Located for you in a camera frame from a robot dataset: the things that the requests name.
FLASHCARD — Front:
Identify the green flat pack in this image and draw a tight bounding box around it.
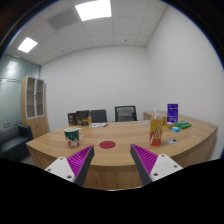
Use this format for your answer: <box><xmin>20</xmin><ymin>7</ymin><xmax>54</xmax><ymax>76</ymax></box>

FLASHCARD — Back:
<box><xmin>173</xmin><ymin>120</ymin><xmax>193</xmax><ymax>130</ymax></box>

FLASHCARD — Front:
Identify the orange drink bottle white cap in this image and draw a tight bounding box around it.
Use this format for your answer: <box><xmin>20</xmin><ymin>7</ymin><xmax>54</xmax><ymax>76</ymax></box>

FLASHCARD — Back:
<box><xmin>149</xmin><ymin>108</ymin><xmax>164</xmax><ymax>147</ymax></box>

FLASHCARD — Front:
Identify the brown and black carton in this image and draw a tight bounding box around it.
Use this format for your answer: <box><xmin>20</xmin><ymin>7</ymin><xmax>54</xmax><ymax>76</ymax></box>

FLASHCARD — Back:
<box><xmin>76</xmin><ymin>115</ymin><xmax>93</xmax><ymax>127</ymax></box>

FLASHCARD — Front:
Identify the tall dark carton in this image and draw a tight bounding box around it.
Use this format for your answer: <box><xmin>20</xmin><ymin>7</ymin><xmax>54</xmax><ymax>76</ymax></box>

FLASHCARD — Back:
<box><xmin>67</xmin><ymin>112</ymin><xmax>77</xmax><ymax>127</ymax></box>

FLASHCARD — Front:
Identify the dark grey office chair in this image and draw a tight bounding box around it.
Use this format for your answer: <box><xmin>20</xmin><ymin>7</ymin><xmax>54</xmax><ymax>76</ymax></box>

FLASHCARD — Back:
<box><xmin>89</xmin><ymin>109</ymin><xmax>108</xmax><ymax>124</ymax></box>

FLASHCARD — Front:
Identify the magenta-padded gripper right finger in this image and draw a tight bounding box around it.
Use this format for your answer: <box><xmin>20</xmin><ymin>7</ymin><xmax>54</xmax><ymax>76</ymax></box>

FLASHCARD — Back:
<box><xmin>129</xmin><ymin>143</ymin><xmax>184</xmax><ymax>186</ymax></box>

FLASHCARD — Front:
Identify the flat round red coaster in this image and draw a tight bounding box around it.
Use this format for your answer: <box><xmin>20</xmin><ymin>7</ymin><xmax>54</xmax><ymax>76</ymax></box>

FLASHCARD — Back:
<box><xmin>98</xmin><ymin>140</ymin><xmax>117</xmax><ymax>150</ymax></box>

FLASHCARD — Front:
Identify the large square ceiling light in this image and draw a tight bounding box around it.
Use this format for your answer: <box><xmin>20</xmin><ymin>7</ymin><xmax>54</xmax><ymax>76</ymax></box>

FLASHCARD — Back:
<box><xmin>74</xmin><ymin>0</ymin><xmax>113</xmax><ymax>22</ymax></box>

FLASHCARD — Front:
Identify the white and green booklet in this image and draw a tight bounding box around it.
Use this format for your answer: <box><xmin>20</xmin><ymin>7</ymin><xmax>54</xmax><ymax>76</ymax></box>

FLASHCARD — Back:
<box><xmin>88</xmin><ymin>122</ymin><xmax>109</xmax><ymax>129</ymax></box>

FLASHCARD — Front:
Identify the black flat carton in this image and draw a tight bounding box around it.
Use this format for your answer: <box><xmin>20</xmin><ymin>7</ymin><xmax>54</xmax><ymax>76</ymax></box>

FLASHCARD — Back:
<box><xmin>75</xmin><ymin>109</ymin><xmax>91</xmax><ymax>120</ymax></box>

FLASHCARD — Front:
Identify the green and white mug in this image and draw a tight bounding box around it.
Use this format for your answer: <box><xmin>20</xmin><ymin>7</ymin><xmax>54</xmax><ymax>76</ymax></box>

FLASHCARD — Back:
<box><xmin>63</xmin><ymin>127</ymin><xmax>84</xmax><ymax>148</ymax></box>

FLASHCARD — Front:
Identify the small square ceiling light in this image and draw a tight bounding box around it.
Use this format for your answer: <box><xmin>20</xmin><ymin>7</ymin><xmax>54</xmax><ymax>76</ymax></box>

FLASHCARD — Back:
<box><xmin>17</xmin><ymin>36</ymin><xmax>39</xmax><ymax>54</ymax></box>

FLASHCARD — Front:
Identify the black mesh office chair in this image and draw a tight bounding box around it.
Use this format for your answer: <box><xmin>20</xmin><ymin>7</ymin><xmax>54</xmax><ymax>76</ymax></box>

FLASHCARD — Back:
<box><xmin>114</xmin><ymin>105</ymin><xmax>138</xmax><ymax>123</ymax></box>

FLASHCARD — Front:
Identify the black leather sofa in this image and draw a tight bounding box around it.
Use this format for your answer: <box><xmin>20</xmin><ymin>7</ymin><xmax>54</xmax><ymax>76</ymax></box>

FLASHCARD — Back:
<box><xmin>0</xmin><ymin>123</ymin><xmax>34</xmax><ymax>162</ymax></box>

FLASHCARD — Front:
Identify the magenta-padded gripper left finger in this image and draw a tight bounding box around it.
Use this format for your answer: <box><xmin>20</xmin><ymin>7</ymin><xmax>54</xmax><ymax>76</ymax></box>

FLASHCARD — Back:
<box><xmin>44</xmin><ymin>144</ymin><xmax>96</xmax><ymax>187</ymax></box>

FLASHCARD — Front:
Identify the wooden glass-door cabinet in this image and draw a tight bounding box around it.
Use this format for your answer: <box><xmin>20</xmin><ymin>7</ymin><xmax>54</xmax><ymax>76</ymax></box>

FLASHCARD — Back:
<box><xmin>20</xmin><ymin>75</ymin><xmax>50</xmax><ymax>140</ymax></box>

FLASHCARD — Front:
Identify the purple upright box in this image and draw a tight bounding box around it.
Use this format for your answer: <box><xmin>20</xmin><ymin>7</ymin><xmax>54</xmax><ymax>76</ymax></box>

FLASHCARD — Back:
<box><xmin>166</xmin><ymin>103</ymin><xmax>179</xmax><ymax>124</ymax></box>

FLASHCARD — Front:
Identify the ceiling air vent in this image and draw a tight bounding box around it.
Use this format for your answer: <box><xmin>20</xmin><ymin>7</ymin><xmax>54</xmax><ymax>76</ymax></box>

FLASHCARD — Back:
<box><xmin>47</xmin><ymin>7</ymin><xmax>80</xmax><ymax>31</ymax></box>

